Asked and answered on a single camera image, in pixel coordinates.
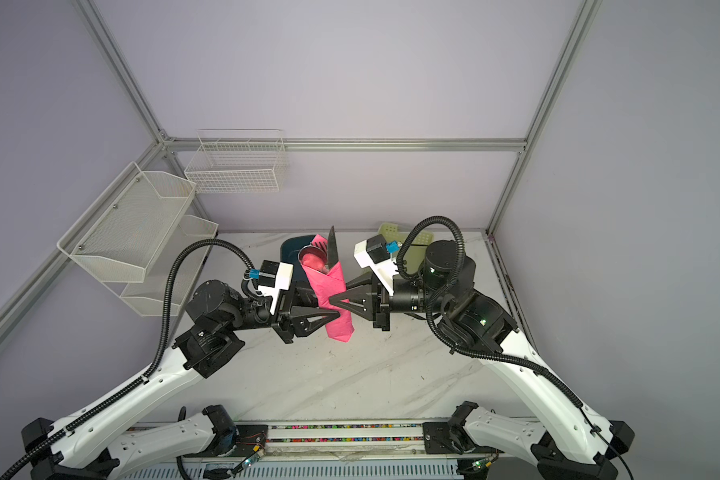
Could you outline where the spoon with teal handle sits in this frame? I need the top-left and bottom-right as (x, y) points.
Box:
(298, 244), (328, 273)

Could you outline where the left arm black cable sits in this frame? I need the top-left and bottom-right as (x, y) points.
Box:
(0, 238), (259, 480)

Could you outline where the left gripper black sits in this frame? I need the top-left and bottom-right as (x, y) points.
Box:
(224, 278), (340, 346)

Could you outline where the dark teal plastic tub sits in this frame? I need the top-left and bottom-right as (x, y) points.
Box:
(280, 235), (315, 285)

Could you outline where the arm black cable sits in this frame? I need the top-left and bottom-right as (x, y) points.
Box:
(0, 238), (259, 480)
(394, 215), (634, 480)

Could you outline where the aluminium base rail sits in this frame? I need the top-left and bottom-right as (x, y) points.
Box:
(92, 416), (592, 466)

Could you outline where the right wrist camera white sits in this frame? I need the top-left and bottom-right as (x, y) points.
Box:
(354, 234), (400, 295)

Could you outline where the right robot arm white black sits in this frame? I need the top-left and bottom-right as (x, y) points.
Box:
(330, 235), (635, 479)

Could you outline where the white mesh two-tier shelf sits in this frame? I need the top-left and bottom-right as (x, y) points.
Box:
(57, 163), (218, 317)

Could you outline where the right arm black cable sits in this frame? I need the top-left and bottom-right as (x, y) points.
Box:
(394, 215), (634, 480)

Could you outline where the light green perforated basket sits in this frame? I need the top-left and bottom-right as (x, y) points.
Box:
(376, 222), (435, 271)

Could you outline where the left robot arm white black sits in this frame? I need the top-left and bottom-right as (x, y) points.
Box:
(22, 280), (340, 479)

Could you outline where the pink paper napkin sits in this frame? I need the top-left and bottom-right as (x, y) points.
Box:
(305, 235), (354, 343)

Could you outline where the knife with teal handle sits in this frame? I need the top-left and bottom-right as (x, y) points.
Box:
(326, 226), (339, 271)

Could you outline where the white wire wall basket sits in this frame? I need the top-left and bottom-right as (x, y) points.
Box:
(184, 129), (289, 194)

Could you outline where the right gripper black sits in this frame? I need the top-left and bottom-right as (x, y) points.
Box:
(327, 268), (447, 328)

